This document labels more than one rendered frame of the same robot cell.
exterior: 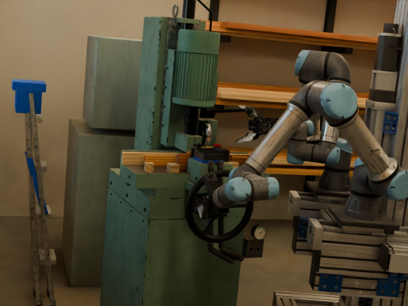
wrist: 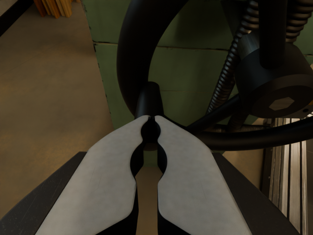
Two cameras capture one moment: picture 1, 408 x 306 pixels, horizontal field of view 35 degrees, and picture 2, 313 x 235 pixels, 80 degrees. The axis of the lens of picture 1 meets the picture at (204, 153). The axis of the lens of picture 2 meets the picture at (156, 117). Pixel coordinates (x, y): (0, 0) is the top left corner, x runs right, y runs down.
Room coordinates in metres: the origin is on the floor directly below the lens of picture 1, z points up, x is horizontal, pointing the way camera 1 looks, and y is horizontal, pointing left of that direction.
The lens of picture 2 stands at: (2.27, -0.03, 0.93)
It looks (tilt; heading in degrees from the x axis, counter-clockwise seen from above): 57 degrees down; 19
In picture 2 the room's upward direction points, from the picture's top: 8 degrees clockwise
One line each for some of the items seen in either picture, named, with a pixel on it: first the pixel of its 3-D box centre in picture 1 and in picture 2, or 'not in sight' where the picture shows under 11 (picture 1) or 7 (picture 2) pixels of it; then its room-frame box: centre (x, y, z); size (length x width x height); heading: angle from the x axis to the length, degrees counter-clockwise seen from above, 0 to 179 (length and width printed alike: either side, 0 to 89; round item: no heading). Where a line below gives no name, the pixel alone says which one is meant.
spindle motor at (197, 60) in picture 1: (196, 68); not in sight; (2.74, 0.07, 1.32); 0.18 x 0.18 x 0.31
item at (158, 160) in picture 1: (209, 161); not in sight; (2.78, -0.03, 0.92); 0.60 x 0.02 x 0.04; 115
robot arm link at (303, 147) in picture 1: (300, 151); not in sight; (2.75, -0.41, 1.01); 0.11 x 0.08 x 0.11; 68
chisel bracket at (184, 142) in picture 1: (187, 143); not in sight; (2.76, 0.07, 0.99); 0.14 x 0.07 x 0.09; 25
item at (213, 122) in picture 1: (205, 132); not in sight; (2.97, 0.00, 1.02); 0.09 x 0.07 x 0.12; 115
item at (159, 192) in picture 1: (191, 186); not in sight; (2.68, 0.04, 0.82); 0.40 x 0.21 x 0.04; 115
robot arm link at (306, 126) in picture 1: (299, 128); not in sight; (2.76, -0.40, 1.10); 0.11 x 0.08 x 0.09; 115
